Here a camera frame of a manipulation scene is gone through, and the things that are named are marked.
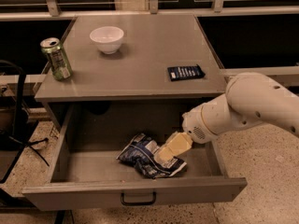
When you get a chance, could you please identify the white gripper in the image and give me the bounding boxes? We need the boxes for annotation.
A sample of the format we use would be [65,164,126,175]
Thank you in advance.
[154,105,217,164]

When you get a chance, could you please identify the blue chip bag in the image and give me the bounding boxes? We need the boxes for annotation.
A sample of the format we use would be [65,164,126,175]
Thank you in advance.
[117,133,187,179]

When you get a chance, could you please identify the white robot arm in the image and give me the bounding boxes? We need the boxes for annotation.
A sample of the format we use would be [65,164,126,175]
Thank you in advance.
[154,72,299,164]

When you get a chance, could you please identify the open grey top drawer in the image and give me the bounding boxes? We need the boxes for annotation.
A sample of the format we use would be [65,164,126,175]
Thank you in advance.
[22,100,247,211]

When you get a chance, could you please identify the dark blue snack bar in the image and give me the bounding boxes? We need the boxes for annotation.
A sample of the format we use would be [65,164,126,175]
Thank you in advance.
[167,64,206,81]

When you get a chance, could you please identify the grey metal cabinet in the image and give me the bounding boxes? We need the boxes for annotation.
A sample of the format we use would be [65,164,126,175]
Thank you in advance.
[33,14,232,133]

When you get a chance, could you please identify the white bowl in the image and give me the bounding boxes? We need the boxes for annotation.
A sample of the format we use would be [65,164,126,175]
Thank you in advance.
[90,26,124,54]

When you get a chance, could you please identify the green soda can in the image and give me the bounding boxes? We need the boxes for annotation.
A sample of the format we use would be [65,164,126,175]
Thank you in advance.
[40,37,73,81]

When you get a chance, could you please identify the metal window railing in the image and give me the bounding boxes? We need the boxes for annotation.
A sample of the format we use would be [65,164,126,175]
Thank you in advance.
[0,0,299,90]

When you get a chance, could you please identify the black drawer handle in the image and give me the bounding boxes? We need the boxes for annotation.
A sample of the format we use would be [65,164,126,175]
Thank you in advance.
[121,191,157,206]

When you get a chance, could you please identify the black cables and stand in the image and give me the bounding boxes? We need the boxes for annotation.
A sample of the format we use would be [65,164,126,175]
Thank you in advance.
[0,59,50,185]

